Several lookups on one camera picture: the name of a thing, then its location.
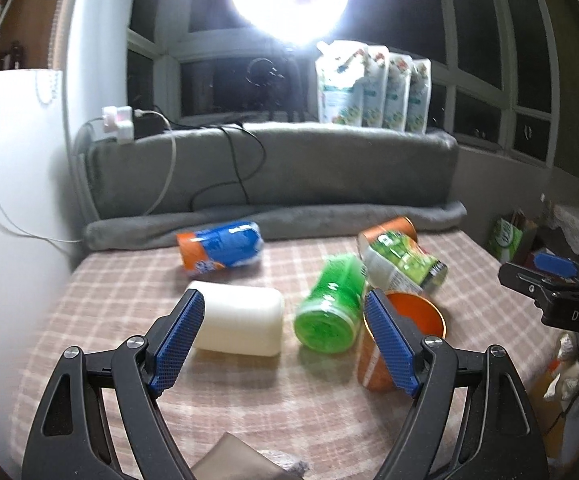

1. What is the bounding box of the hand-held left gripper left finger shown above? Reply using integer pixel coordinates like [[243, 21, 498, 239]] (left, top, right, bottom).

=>
[[22, 289, 205, 480]]

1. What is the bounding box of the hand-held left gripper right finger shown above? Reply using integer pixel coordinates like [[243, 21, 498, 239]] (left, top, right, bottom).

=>
[[363, 288, 553, 480]]

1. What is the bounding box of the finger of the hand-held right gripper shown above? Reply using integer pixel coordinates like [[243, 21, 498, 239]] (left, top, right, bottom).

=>
[[498, 261, 579, 307], [533, 251, 579, 280]]

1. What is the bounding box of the plain orange cup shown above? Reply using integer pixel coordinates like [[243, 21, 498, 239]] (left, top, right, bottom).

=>
[[357, 290, 447, 392]]

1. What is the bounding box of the white cup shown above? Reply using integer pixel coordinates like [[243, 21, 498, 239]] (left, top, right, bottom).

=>
[[185, 280, 285, 358]]

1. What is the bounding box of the orange cup with green label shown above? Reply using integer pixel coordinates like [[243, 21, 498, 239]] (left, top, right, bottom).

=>
[[358, 216, 449, 295]]

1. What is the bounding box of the blue and orange cup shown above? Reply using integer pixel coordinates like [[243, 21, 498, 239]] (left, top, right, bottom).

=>
[[176, 220, 264, 279]]

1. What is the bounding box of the green carton box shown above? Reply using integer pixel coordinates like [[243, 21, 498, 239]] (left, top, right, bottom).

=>
[[488, 216, 526, 264]]

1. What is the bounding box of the white plush toy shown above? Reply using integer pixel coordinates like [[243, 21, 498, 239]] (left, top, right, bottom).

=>
[[543, 332, 579, 402]]

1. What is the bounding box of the green plastic bottle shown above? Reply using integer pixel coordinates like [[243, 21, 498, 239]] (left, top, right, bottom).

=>
[[294, 253, 368, 352]]

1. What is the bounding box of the brown cloth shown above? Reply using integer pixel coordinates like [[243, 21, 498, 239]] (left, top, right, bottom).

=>
[[188, 432, 311, 480]]

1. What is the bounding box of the grey fleece blanket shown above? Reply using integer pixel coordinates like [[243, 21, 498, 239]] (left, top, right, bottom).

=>
[[83, 122, 469, 252]]

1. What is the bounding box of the black power brick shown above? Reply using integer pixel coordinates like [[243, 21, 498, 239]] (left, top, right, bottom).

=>
[[133, 112, 171, 140]]

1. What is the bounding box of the white power adapter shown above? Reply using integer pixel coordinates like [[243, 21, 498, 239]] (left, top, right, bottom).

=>
[[100, 105, 135, 144]]

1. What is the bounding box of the thin black cable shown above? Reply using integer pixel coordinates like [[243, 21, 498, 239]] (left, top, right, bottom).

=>
[[541, 357, 579, 437]]

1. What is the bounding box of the white charging cable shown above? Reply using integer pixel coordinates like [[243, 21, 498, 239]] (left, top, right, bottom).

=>
[[139, 109, 178, 217]]

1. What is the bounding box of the white window frame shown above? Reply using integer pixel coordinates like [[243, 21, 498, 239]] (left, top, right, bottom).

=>
[[126, 0, 579, 188]]

